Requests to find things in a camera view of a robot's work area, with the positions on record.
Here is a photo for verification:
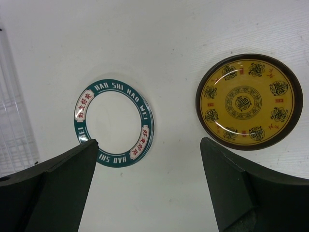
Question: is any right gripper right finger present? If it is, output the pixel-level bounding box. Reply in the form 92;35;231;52
200;138;309;232

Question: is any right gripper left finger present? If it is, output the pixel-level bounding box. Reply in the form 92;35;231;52
0;139;98;232

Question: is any white wire dish rack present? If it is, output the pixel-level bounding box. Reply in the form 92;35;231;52
0;25;40;177

